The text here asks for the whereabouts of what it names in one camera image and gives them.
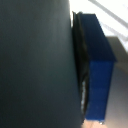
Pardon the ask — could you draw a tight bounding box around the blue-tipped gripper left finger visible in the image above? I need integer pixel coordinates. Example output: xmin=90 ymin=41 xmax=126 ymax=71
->
xmin=0 ymin=0 xmax=84 ymax=128

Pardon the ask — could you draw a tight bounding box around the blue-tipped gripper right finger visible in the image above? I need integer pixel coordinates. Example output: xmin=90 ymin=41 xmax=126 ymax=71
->
xmin=72 ymin=10 xmax=117 ymax=123

